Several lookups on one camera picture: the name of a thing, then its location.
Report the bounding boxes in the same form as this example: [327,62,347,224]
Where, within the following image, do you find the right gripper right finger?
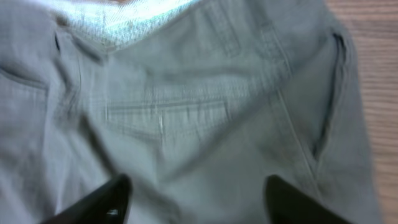
[264,175,349,224]

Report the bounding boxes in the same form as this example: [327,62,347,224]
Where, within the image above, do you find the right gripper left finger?
[43,174,132,224]

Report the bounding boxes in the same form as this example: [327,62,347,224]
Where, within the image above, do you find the grey shorts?
[1,1,382,223]

